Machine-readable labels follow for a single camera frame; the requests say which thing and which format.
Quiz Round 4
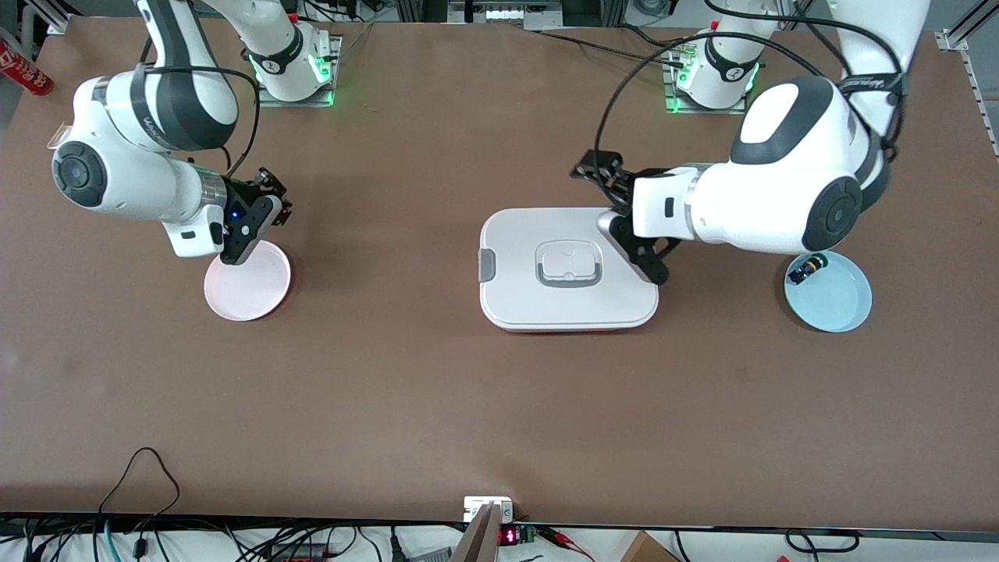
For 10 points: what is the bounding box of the pink round plate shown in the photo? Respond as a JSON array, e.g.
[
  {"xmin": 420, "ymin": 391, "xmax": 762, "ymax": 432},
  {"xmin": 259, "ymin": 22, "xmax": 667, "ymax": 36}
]
[{"xmin": 204, "ymin": 240, "xmax": 292, "ymax": 322}]

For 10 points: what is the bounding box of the white lidded lunch box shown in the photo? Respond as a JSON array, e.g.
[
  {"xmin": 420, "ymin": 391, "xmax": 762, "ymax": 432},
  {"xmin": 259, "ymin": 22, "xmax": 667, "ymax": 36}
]
[{"xmin": 478, "ymin": 207, "xmax": 660, "ymax": 334}]

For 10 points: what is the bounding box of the white power strip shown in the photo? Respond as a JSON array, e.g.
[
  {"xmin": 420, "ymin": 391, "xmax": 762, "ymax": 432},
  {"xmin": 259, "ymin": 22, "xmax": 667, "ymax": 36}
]
[{"xmin": 467, "ymin": 2, "xmax": 541, "ymax": 26}]

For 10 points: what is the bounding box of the light blue round plate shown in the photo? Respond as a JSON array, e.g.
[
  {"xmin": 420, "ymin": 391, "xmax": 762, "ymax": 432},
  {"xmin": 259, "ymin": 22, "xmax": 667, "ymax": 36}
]
[{"xmin": 784, "ymin": 250, "xmax": 873, "ymax": 334}]

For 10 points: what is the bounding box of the red drink can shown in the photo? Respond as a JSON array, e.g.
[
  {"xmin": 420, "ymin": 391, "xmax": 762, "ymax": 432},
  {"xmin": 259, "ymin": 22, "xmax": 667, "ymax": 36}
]
[{"xmin": 0, "ymin": 37, "xmax": 55, "ymax": 96}]

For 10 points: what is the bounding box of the small white box device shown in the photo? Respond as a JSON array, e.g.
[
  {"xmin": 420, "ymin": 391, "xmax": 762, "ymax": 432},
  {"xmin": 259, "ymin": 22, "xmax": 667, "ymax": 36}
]
[{"xmin": 464, "ymin": 496, "xmax": 514, "ymax": 522}]

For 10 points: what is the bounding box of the brown cardboard box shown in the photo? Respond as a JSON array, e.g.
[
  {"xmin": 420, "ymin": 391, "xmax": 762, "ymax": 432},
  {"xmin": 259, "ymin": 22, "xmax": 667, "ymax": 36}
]
[{"xmin": 620, "ymin": 531, "xmax": 681, "ymax": 562}]

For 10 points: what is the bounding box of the grey metal bar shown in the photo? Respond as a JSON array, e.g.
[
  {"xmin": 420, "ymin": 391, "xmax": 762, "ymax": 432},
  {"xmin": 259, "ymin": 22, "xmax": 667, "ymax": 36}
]
[{"xmin": 451, "ymin": 503, "xmax": 504, "ymax": 562}]

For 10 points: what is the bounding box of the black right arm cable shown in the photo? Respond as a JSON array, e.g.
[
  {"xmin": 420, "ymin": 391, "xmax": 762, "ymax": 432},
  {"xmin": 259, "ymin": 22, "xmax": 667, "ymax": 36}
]
[{"xmin": 137, "ymin": 64, "xmax": 262, "ymax": 179}]

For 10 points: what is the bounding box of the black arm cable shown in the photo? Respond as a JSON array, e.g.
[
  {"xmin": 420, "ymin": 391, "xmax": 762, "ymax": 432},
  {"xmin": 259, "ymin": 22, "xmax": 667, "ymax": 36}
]
[
  {"xmin": 592, "ymin": 12, "xmax": 908, "ymax": 192},
  {"xmin": 137, "ymin": 64, "xmax": 262, "ymax": 179}
]

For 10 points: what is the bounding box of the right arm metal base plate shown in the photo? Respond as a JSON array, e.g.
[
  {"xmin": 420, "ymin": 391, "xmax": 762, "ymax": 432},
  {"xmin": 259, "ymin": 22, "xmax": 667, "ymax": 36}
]
[{"xmin": 254, "ymin": 35, "xmax": 343, "ymax": 108}]

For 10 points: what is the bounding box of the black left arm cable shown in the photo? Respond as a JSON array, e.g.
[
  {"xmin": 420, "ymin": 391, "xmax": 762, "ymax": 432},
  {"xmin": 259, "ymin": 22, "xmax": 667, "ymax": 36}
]
[{"xmin": 592, "ymin": 12, "xmax": 908, "ymax": 192}]

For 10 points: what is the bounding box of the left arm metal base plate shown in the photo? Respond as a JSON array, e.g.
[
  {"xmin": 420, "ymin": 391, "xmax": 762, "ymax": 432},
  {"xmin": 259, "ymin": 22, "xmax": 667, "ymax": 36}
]
[{"xmin": 662, "ymin": 39, "xmax": 750, "ymax": 116}]

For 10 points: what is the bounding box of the black base power cable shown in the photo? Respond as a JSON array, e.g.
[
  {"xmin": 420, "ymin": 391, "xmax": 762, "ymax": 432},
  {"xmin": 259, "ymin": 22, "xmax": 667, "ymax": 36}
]
[{"xmin": 531, "ymin": 25, "xmax": 691, "ymax": 71}]

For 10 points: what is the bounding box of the silver aluminium frame profile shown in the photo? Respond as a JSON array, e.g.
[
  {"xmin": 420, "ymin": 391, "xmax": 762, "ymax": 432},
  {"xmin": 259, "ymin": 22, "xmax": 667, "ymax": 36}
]
[
  {"xmin": 23, "ymin": 0, "xmax": 79, "ymax": 36},
  {"xmin": 935, "ymin": 0, "xmax": 999, "ymax": 161}
]

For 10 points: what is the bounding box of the black looped table cable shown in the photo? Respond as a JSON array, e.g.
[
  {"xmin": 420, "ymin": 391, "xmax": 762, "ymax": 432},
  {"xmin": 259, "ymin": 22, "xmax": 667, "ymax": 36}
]
[{"xmin": 98, "ymin": 446, "xmax": 182, "ymax": 522}]

